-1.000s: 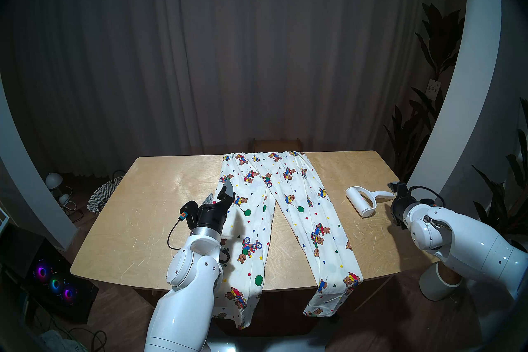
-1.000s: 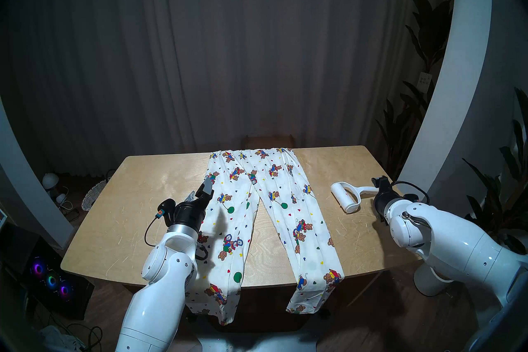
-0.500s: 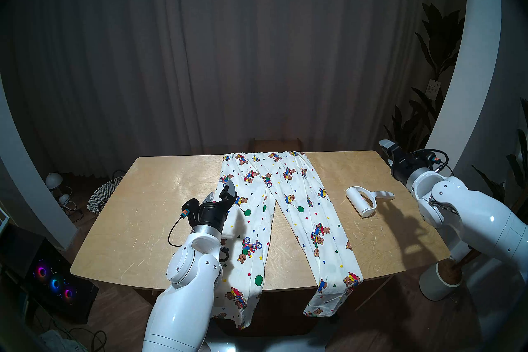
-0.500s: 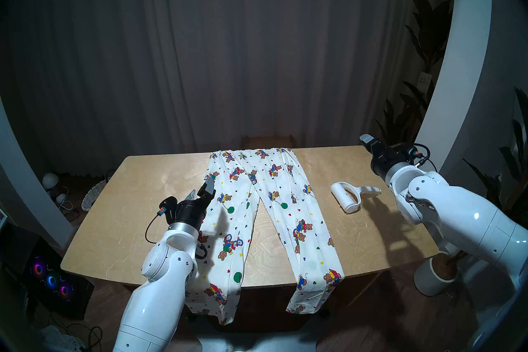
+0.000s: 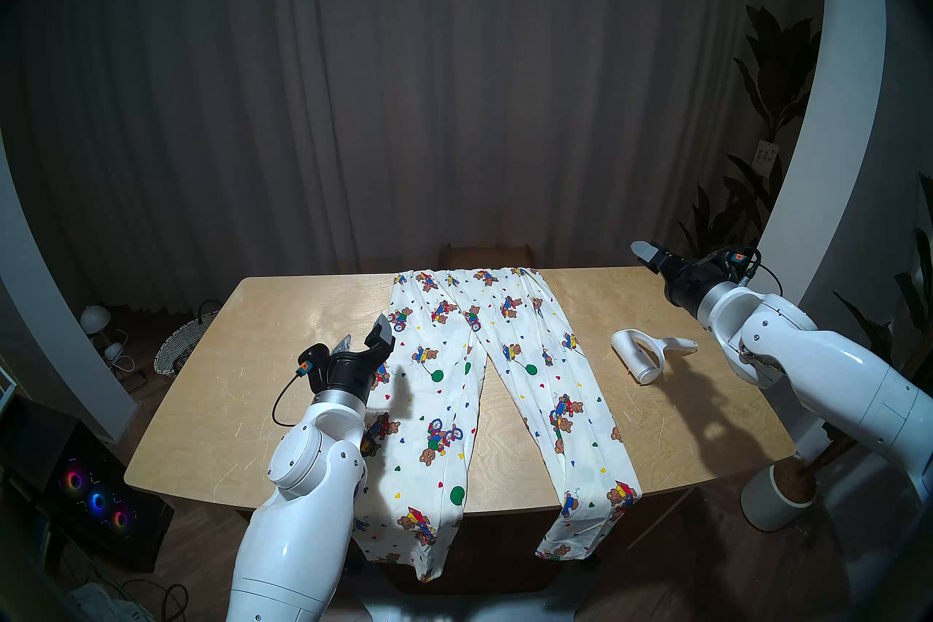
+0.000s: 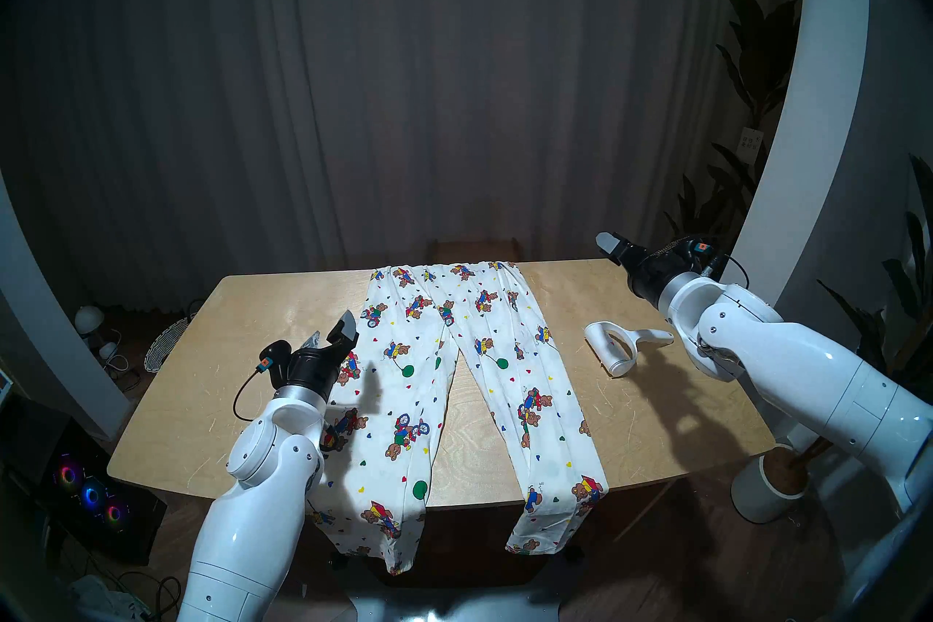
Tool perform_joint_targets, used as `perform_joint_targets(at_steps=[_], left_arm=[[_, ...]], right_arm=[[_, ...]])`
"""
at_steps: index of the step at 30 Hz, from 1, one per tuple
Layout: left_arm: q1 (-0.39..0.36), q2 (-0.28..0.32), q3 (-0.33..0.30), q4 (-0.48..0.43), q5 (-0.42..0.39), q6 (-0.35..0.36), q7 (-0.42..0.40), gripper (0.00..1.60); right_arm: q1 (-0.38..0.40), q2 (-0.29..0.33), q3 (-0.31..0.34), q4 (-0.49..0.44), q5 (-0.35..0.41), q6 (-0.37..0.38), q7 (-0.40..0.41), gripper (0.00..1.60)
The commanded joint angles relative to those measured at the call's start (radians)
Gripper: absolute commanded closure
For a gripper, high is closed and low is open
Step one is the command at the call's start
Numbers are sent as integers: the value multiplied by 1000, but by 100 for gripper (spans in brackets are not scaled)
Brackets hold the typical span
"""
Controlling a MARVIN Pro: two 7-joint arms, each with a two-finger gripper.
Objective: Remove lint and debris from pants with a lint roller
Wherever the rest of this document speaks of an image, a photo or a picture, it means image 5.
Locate narrow white arch pillar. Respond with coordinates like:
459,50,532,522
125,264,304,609
0,132,138,443

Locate black computer with RGB fans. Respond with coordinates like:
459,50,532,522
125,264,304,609
0,395,176,574

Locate potted plant in white pot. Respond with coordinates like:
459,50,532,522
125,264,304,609
741,172,933,532

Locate wide white arch pillar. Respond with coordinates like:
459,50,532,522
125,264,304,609
718,0,886,377

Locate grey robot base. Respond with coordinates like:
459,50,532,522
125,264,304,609
350,584,606,622

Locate grey pleated curtain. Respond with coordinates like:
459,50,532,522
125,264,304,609
0,0,824,317

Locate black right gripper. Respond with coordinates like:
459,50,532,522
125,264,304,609
631,240,730,312

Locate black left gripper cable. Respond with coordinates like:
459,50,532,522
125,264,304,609
272,373,314,428

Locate black floor cable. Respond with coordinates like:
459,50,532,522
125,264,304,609
120,579,192,622

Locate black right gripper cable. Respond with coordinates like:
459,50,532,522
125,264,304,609
740,247,784,297

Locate white bear print pants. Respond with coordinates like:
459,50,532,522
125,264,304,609
352,268,644,583

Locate white lint roller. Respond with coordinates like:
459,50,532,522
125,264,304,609
611,329,698,386

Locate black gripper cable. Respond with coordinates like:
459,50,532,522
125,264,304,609
740,247,784,297
272,373,314,428

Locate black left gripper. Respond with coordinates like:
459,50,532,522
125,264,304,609
324,313,396,404

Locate white wire basket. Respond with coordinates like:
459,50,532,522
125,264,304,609
154,311,219,377

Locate tall dark leafy plant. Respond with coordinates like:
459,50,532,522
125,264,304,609
678,5,822,326

